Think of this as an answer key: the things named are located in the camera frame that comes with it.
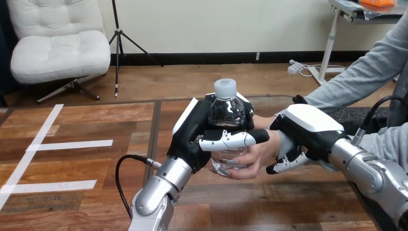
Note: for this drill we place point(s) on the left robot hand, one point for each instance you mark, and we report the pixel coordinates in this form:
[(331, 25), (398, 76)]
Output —
[(191, 134)]

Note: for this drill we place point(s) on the person's hand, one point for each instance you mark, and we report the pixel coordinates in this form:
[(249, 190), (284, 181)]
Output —
[(259, 156)]

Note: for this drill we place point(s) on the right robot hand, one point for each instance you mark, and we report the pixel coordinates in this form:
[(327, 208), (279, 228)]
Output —
[(314, 130)]

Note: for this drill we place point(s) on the clear water bottle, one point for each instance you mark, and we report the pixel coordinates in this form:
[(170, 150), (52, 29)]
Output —
[(227, 111)]

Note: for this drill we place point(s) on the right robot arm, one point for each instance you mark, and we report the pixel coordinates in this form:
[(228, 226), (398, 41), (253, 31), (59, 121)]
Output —
[(369, 173)]

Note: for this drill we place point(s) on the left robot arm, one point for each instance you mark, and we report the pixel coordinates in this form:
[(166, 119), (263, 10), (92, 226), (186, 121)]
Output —
[(159, 197)]

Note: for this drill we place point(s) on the person's body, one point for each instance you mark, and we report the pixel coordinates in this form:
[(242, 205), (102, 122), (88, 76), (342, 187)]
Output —
[(400, 95)]

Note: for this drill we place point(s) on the white power strip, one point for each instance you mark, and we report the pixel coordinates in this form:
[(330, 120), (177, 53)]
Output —
[(294, 68)]

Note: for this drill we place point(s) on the white desk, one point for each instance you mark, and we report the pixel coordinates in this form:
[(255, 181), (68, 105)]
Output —
[(331, 38)]

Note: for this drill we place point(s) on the black tripod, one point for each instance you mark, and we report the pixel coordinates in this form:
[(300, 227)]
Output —
[(118, 38)]

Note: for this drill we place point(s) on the orange thing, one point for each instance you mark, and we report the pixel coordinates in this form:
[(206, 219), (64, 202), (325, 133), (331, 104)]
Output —
[(377, 2)]

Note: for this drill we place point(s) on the white cushioned chair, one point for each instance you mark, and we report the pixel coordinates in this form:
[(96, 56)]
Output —
[(60, 51)]

